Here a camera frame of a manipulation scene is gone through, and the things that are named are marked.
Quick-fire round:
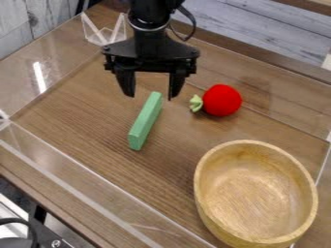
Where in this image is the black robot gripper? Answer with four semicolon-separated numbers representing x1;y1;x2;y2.
102;31;200;100

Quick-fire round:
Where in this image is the green rectangular block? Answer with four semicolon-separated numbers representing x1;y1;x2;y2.
128;92;162;150

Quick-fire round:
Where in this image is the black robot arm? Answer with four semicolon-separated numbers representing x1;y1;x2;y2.
102;0;200;99

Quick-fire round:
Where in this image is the brown wooden bowl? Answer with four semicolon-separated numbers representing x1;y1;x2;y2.
193;139;317;248

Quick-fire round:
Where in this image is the red plush strawberry toy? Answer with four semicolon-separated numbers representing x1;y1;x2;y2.
189;84;243;116

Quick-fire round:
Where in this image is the clear acrylic corner bracket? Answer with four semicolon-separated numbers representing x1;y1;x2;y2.
80;14;126;47

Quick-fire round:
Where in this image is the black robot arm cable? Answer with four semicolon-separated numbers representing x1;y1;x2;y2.
169;5;197;43

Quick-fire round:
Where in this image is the clear acrylic wall panel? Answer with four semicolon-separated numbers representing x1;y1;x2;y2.
0;110;216;248

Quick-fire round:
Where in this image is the black cable at table corner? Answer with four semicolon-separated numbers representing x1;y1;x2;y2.
0;218;37;248

